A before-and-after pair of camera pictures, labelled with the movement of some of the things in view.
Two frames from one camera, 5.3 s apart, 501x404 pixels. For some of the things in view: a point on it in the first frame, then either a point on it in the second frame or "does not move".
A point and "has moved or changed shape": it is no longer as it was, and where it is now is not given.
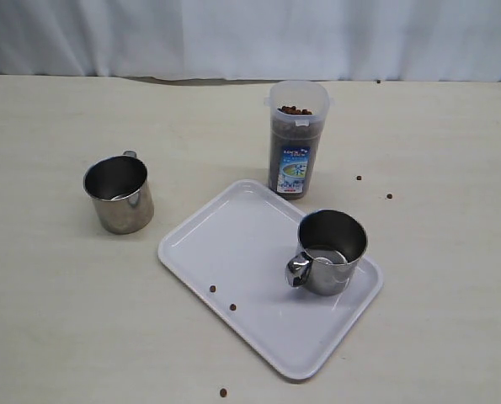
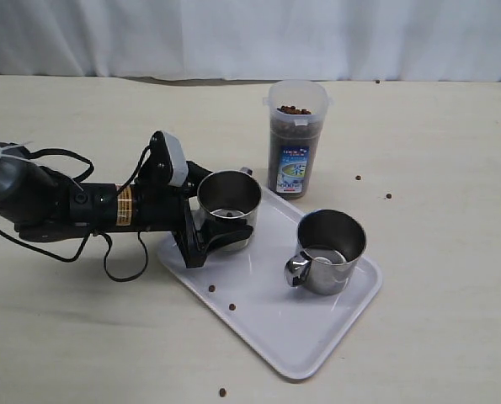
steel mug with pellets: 331,243 does not move
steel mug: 121,189 has moved or changed shape
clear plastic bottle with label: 298,109 does not move
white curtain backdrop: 397,40 does not move
